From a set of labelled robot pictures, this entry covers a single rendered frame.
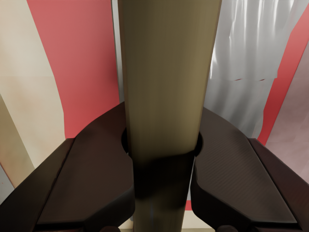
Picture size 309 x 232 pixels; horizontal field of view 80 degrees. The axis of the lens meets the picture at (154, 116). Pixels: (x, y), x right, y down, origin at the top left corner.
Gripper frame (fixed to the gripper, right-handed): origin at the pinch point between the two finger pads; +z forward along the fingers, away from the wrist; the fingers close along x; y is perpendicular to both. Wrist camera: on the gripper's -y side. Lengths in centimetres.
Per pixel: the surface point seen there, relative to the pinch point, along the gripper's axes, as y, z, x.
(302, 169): 11.9, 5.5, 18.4
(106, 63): -1.1, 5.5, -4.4
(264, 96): 1.9, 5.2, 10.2
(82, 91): 1.5, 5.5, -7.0
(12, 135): 6.1, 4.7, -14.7
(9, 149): 7.1, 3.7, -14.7
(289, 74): -0.2, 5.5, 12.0
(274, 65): -1.1, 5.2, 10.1
